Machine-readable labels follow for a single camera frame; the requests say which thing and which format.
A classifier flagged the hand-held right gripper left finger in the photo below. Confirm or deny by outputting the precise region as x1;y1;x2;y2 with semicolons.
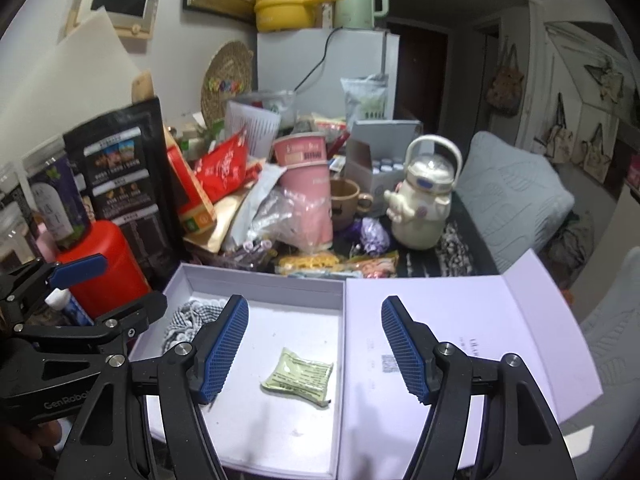
60;294;250;480

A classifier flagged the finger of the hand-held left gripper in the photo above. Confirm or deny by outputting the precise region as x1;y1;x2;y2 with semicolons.
0;254;108;312
15;290;168;362

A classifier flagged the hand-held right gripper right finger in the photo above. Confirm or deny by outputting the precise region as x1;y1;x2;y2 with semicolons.
381;296;571;480

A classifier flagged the lavender gift box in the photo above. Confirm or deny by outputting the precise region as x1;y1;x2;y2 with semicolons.
127;250;605;480

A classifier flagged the person's left hand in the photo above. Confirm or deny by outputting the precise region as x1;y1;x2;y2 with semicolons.
0;417;63;463

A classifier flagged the red canister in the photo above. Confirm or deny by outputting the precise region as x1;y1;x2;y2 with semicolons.
56;220;152;321

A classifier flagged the blue tablet tube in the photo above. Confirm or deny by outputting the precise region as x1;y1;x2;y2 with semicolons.
45;287;95;327

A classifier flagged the black white checkered scrunchie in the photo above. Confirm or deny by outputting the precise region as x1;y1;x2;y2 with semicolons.
161;299;226;356

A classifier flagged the purple label jar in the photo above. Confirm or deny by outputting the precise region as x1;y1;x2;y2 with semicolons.
22;140;93;251

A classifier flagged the pale green packet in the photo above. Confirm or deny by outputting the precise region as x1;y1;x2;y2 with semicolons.
261;347;335;407

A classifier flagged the colourful candy packet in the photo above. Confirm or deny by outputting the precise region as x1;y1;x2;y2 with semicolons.
345;255;400;279

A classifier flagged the black snack bag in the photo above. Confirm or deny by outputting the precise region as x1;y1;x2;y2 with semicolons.
63;96;183;291

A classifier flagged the yellow snack packet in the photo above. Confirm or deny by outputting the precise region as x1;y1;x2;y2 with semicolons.
276;254;341;277

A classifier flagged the purple scrunchie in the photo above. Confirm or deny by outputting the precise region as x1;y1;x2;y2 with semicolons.
360;217;391;253

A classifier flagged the red yellow carton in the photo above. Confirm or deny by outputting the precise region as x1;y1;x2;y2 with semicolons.
162;127;216;236

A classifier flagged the clear plastic bag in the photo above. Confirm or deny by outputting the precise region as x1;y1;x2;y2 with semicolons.
240;190;301;256

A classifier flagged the white astronaut water bottle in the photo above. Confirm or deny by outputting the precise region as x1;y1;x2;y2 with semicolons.
384;135;462;251

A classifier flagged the beige mug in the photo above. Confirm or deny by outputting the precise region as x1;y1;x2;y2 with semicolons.
329;178;375;232

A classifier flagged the red snack bag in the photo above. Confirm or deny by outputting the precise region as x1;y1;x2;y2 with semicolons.
194;127;261;203

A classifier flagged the white foam sheet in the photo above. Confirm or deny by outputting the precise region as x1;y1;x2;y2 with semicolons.
0;7;143;166

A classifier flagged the small carton of vials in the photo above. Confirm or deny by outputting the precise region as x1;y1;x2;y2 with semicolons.
345;120;423;217

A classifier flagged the grey quilted pillow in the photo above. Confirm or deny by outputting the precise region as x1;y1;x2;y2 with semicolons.
452;131;576;276

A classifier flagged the grey quilted blanket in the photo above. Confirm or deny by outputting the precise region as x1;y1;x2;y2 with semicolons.
575;290;640;411

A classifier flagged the pink paper cup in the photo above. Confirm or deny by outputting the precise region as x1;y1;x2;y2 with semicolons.
272;131;331;171

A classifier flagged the white printed paper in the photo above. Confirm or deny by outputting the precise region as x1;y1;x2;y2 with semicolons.
225;100;282;158

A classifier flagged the round woven placemat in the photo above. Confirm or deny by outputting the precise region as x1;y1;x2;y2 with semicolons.
201;41;255;122

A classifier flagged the green white pouch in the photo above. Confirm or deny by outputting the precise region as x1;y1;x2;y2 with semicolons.
341;74;390;121

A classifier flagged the hanging tote bag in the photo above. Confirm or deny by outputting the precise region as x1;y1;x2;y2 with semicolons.
487;42;526;117

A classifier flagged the white fridge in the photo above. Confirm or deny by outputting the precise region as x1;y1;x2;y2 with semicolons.
256;29;401;126

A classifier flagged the white house-shaped cabinet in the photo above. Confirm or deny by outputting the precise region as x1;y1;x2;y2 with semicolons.
525;20;640;171

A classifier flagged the yellow pot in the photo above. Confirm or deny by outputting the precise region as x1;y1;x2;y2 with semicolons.
254;0;347;31

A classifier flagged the pale green electric kettle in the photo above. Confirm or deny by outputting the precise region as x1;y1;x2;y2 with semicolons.
334;0;390;30

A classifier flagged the black power cable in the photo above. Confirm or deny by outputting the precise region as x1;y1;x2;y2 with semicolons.
295;27;342;92

